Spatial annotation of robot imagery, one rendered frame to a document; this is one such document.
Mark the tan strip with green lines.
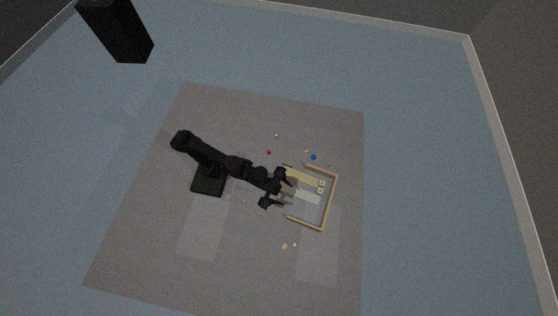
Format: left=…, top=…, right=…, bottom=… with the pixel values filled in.
left=284, top=166, right=303, bottom=181

